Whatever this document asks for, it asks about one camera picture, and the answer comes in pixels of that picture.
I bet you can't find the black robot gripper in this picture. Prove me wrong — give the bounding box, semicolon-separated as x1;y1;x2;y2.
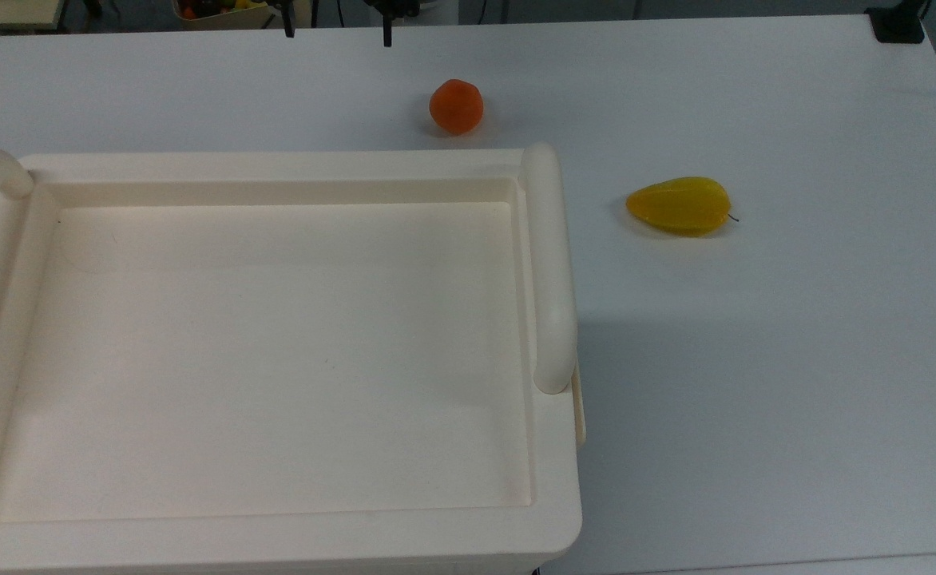
267;0;422;48

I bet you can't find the cream plastic cabinet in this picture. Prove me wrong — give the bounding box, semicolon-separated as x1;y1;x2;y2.
0;142;587;575

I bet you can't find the box of toy fruit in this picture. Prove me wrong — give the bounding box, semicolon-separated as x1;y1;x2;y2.
171;0;271;30

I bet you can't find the orange toy tangerine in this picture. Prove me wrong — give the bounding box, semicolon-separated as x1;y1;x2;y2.
429;78;485;136

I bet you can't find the beige side table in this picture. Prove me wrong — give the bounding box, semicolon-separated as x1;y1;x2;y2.
0;0;68;34

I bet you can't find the yellow toy starfruit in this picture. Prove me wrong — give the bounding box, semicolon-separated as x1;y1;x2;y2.
625;176;740;238

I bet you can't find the black table clamp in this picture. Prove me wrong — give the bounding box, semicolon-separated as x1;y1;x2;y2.
866;0;932;44

